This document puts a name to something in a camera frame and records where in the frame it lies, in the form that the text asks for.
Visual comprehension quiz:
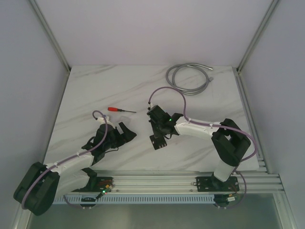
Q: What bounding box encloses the black fuse box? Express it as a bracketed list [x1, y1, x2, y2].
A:
[150, 135, 167, 150]

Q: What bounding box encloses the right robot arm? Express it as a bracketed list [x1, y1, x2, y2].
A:
[147, 105, 251, 190]

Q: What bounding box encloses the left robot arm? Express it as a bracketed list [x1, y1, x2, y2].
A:
[13, 122, 137, 216]

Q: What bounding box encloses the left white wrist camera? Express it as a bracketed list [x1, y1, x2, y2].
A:
[96, 116, 115, 128]

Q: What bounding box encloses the red handled screwdriver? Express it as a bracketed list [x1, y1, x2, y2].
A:
[107, 107, 136, 113]

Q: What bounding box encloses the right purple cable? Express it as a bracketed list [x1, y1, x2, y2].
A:
[147, 86, 259, 210]

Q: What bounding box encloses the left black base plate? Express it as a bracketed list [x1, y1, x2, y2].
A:
[79, 177, 113, 192]

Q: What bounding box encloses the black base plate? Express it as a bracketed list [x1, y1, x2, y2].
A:
[193, 176, 240, 193]
[79, 177, 113, 192]

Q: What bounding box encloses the coiled grey metal hose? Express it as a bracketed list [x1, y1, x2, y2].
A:
[165, 62, 214, 96]

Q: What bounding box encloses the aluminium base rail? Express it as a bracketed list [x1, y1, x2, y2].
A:
[71, 168, 285, 194]

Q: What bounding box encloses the slotted grey cable duct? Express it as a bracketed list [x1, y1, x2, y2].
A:
[53, 193, 215, 205]

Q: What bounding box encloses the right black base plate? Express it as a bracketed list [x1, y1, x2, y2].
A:
[193, 176, 240, 193]

